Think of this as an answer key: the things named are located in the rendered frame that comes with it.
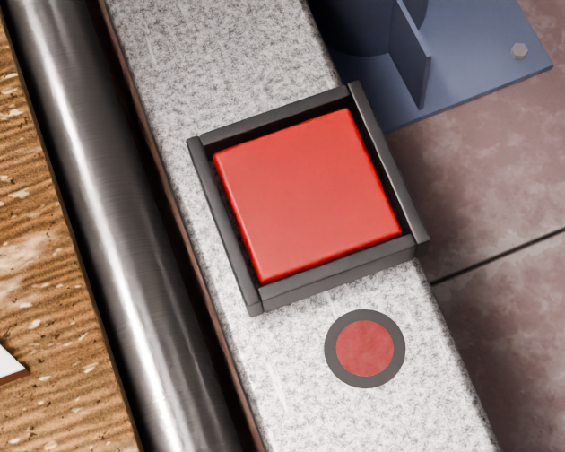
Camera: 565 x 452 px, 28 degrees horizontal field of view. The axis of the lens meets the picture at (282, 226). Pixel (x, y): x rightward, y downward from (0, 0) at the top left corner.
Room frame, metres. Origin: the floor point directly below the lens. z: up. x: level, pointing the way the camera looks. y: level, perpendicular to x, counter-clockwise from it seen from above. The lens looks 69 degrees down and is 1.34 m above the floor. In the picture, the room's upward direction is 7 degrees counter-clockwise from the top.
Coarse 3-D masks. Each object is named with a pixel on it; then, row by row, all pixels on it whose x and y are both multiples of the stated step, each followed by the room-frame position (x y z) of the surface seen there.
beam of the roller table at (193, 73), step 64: (128, 0) 0.28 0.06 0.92; (192, 0) 0.28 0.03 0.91; (256, 0) 0.27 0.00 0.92; (128, 64) 0.25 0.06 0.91; (192, 64) 0.25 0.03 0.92; (256, 64) 0.24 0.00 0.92; (320, 64) 0.24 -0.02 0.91; (192, 128) 0.21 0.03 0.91; (192, 192) 0.19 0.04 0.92; (256, 320) 0.13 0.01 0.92; (320, 320) 0.12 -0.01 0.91; (256, 384) 0.10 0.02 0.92; (320, 384) 0.10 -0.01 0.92; (384, 384) 0.10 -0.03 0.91; (448, 384) 0.09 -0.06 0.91; (320, 448) 0.07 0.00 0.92; (384, 448) 0.07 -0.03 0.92; (448, 448) 0.07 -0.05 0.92
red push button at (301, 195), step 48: (240, 144) 0.20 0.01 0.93; (288, 144) 0.20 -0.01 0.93; (336, 144) 0.19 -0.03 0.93; (240, 192) 0.18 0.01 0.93; (288, 192) 0.17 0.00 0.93; (336, 192) 0.17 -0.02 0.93; (384, 192) 0.17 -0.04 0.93; (288, 240) 0.15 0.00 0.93; (336, 240) 0.15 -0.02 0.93; (384, 240) 0.15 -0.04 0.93
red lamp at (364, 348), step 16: (352, 336) 0.12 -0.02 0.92; (368, 336) 0.12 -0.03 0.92; (384, 336) 0.11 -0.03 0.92; (336, 352) 0.11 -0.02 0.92; (352, 352) 0.11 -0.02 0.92; (368, 352) 0.11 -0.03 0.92; (384, 352) 0.11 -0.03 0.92; (352, 368) 0.10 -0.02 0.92; (368, 368) 0.10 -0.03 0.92; (384, 368) 0.10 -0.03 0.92
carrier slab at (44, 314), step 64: (0, 64) 0.24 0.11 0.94; (0, 128) 0.21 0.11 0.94; (0, 192) 0.19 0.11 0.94; (0, 256) 0.16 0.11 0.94; (64, 256) 0.16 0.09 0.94; (0, 320) 0.13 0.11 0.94; (64, 320) 0.13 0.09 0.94; (64, 384) 0.11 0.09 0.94; (0, 448) 0.08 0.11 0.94; (64, 448) 0.08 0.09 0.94; (128, 448) 0.08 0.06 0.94
